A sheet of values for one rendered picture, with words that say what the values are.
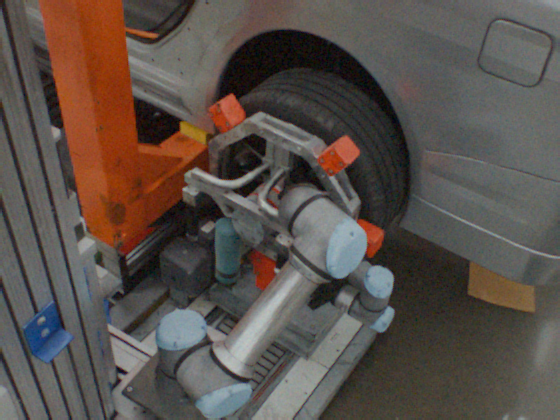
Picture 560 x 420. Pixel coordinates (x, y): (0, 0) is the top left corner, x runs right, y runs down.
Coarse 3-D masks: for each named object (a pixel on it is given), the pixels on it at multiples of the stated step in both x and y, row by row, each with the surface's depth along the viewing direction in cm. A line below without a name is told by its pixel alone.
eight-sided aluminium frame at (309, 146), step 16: (240, 128) 198; (256, 128) 193; (272, 128) 192; (288, 128) 192; (224, 144) 207; (288, 144) 190; (304, 144) 187; (320, 144) 188; (224, 160) 218; (224, 176) 223; (320, 176) 190; (336, 176) 192; (336, 192) 189; (352, 192) 193; (224, 208) 226; (352, 208) 191; (272, 240) 228; (272, 256) 226
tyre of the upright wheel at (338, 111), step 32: (256, 96) 200; (288, 96) 195; (320, 96) 195; (352, 96) 199; (320, 128) 190; (352, 128) 192; (384, 128) 200; (384, 160) 197; (384, 192) 198; (384, 224) 206
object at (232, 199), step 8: (184, 176) 196; (192, 184) 196; (200, 184) 193; (208, 184) 193; (208, 192) 193; (216, 192) 191; (224, 192) 191; (232, 192) 191; (224, 200) 191; (232, 200) 189; (240, 200) 189; (248, 200) 189; (240, 208) 189; (248, 208) 187; (256, 208) 187; (256, 216) 186; (264, 216) 184; (272, 224) 184; (280, 224) 183; (280, 232) 184
